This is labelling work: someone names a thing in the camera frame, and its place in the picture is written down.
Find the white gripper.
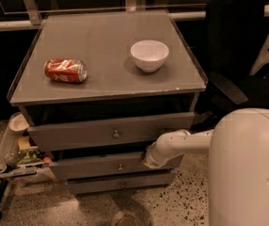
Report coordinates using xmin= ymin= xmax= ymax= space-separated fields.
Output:
xmin=143 ymin=145 xmax=165 ymax=169

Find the grey drawer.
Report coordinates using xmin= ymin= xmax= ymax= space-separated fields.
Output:
xmin=67 ymin=170 xmax=175 ymax=195
xmin=28 ymin=112 xmax=195 ymax=151
xmin=48 ymin=151 xmax=184 ymax=181

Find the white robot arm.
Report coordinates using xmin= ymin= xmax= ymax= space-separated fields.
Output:
xmin=144 ymin=108 xmax=269 ymax=226

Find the grey top drawer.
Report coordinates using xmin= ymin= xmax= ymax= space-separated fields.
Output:
xmin=28 ymin=112 xmax=195 ymax=151

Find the grey bottom drawer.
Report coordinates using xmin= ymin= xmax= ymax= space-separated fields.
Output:
xmin=67 ymin=170 xmax=175 ymax=195

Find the grey drawer cabinet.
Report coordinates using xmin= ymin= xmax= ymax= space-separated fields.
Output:
xmin=8 ymin=10 xmax=207 ymax=183

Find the white ceramic bowl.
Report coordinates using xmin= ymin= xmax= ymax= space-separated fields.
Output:
xmin=130 ymin=40 xmax=169 ymax=73

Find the crushed orange soda can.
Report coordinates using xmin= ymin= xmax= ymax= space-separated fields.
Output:
xmin=44 ymin=58 xmax=87 ymax=83

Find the green snack bag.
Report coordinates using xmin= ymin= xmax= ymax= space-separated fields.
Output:
xmin=18 ymin=149 xmax=42 ymax=165

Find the white cup in tray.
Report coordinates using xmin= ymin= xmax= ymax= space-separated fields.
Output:
xmin=9 ymin=113 xmax=29 ymax=132

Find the black office chair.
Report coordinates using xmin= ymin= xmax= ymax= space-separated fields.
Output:
xmin=191 ymin=0 xmax=269 ymax=131

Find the metal window rail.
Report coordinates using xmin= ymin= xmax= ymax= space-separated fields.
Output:
xmin=0 ymin=0 xmax=269 ymax=33

